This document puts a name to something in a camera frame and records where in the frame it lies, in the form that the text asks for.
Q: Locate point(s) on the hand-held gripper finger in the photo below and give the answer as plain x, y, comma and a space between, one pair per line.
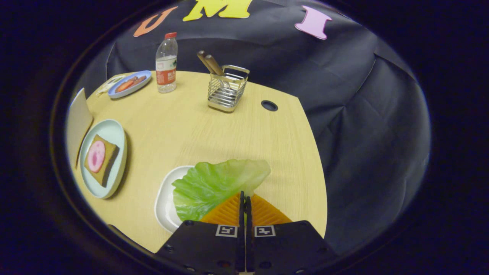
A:
248, 229
242, 229

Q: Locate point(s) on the green lettuce leaf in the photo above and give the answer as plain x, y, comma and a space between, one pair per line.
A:
214, 183

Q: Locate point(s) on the brown toast slice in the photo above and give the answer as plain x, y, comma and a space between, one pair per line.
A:
110, 151

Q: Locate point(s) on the small white plate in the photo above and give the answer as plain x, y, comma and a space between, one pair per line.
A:
165, 206

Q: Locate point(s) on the light green round plate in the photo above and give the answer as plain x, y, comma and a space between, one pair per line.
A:
110, 133

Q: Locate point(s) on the pink ham slice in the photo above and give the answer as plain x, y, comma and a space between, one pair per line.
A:
96, 156

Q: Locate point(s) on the clear water bottle red cap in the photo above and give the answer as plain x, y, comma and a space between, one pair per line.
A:
166, 76

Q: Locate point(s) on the blue round plate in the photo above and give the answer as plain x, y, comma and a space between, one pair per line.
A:
144, 78

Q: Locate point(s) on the brown meat piece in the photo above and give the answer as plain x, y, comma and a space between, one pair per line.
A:
130, 80
140, 79

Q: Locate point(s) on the orange carrot slice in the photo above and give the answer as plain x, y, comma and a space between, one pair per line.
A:
124, 86

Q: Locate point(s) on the white toaster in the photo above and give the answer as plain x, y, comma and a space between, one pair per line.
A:
78, 118

